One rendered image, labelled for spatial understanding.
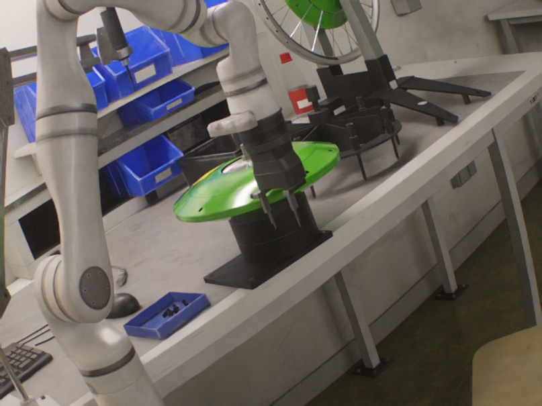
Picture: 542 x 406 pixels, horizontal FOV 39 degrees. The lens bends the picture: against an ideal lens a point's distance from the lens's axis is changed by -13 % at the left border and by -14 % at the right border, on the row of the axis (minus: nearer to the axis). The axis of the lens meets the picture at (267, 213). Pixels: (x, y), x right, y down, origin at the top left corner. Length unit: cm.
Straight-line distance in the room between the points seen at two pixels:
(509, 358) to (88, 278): 83
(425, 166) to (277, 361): 119
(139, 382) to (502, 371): 70
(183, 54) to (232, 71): 114
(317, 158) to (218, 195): 18
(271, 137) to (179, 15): 26
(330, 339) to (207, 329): 158
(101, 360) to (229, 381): 164
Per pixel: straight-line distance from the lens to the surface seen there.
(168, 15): 123
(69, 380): 142
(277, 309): 159
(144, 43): 239
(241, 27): 131
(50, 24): 115
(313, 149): 153
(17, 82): 145
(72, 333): 112
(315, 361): 294
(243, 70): 132
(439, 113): 206
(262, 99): 133
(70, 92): 108
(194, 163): 219
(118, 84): 222
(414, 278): 330
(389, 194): 172
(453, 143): 191
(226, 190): 147
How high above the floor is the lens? 143
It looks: 16 degrees down
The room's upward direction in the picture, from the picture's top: 21 degrees counter-clockwise
